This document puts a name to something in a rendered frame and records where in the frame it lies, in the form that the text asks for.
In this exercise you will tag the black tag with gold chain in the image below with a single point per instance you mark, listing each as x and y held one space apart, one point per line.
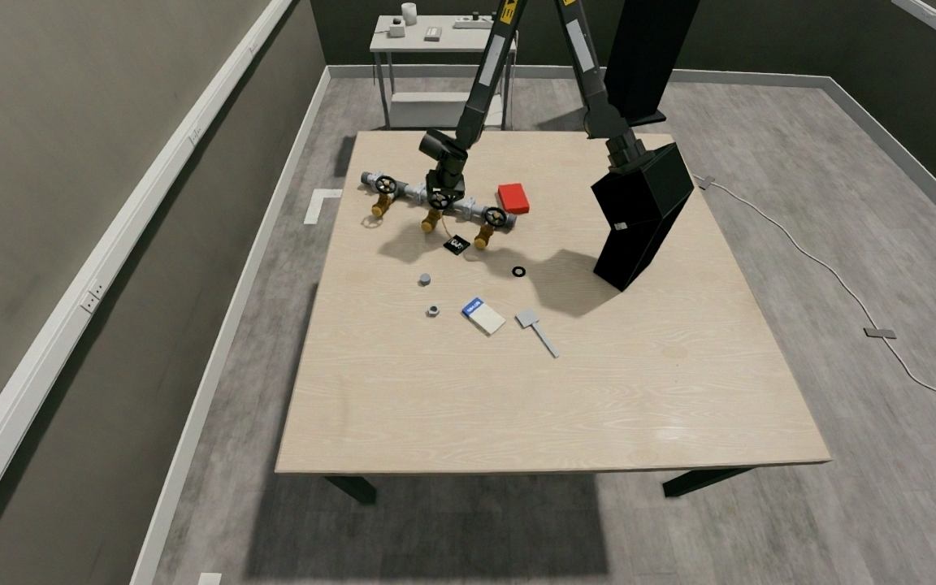
456 244

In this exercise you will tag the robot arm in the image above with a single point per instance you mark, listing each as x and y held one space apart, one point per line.
601 120

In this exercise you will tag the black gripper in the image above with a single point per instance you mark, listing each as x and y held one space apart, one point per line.
449 184

